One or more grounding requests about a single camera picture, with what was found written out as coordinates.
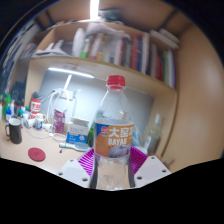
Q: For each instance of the white and blue carton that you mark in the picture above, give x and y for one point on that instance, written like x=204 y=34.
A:
x=77 y=131

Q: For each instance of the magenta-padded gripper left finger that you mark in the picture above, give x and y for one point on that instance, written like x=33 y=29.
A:
x=86 y=163

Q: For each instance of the clear red-capped drink bottle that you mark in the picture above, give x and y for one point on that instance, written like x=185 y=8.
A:
x=113 y=140

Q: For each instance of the wooden shelf unit with books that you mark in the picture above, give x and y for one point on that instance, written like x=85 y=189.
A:
x=140 y=53

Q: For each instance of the ceiling tube light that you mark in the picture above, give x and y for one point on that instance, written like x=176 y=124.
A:
x=94 y=9

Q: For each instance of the magenta pouch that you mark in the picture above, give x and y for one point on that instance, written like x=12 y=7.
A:
x=59 y=121

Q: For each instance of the light blue hairbrush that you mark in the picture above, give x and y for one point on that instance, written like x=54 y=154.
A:
x=73 y=146

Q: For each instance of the black mug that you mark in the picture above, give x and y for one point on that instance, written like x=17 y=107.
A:
x=15 y=131

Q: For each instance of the green plastic container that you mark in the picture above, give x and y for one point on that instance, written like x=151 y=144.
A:
x=6 y=106

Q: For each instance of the white desk lamp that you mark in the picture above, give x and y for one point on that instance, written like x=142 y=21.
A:
x=70 y=72

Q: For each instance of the clear glass bottle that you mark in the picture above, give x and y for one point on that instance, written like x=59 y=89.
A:
x=154 y=136

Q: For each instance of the red and white can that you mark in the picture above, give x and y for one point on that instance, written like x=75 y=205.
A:
x=35 y=106

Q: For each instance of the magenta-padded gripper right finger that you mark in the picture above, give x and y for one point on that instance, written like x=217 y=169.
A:
x=137 y=160

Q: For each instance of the flat round red coaster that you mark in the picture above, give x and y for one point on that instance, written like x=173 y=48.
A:
x=36 y=154

